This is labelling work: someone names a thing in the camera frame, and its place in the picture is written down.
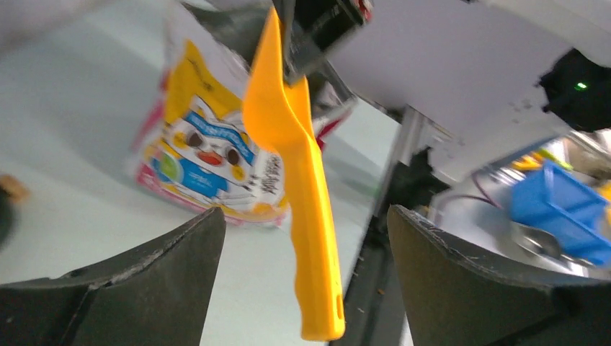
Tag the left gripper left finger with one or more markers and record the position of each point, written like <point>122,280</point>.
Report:
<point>157,293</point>

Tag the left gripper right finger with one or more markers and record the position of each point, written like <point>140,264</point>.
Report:
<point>458,293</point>

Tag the pet food bag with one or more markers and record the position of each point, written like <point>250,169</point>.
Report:
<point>194,149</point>

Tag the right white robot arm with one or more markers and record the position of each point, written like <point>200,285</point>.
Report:
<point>500,77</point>

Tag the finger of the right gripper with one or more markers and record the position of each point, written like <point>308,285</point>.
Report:
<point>312,29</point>

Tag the blue plastic bin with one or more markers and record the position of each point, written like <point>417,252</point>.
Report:
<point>553,200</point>

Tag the black cat bowl fish print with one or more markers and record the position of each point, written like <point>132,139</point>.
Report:
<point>13,193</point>

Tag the orange plastic scoop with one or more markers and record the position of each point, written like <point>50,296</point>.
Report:
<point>277,116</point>

